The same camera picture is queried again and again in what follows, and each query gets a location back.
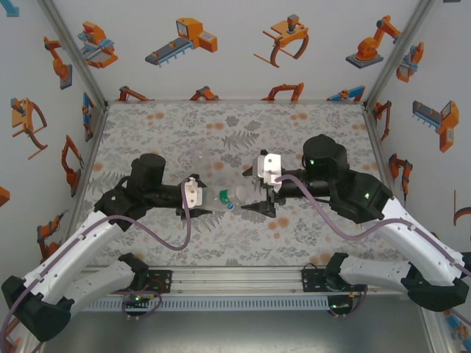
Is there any clear bottle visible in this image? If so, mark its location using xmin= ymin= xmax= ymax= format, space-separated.
xmin=200 ymin=183 xmax=257 ymax=214

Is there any floral patterned table cover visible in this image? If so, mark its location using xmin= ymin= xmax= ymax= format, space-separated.
xmin=68 ymin=101 xmax=409 ymax=268

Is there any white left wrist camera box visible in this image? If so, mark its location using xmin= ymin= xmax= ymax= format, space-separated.
xmin=183 ymin=176 xmax=205 ymax=207

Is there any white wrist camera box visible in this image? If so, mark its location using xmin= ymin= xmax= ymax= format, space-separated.
xmin=256 ymin=152 xmax=283 ymax=185
xmin=183 ymin=176 xmax=205 ymax=207

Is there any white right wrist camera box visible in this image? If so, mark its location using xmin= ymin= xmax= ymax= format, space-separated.
xmin=256 ymin=152 xmax=283 ymax=185

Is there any aluminium table edge rail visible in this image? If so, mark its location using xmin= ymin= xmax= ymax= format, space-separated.
xmin=65 ymin=102 xmax=110 ymax=227
xmin=362 ymin=102 xmax=400 ymax=199

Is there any wide aluminium base rail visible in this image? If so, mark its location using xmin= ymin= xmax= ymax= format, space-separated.
xmin=79 ymin=265 xmax=406 ymax=296

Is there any short purple cable loop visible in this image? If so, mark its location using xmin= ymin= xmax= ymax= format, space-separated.
xmin=328 ymin=288 xmax=367 ymax=320
xmin=121 ymin=292 xmax=163 ymax=321

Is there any white slotted cable duct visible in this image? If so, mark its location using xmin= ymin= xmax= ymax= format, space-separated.
xmin=90 ymin=296 xmax=331 ymax=312

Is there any aluminium frame post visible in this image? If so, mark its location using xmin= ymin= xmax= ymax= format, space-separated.
xmin=362 ymin=0 xmax=438 ymax=111
xmin=421 ymin=307 xmax=456 ymax=353
xmin=38 ymin=0 xmax=110 ymax=111

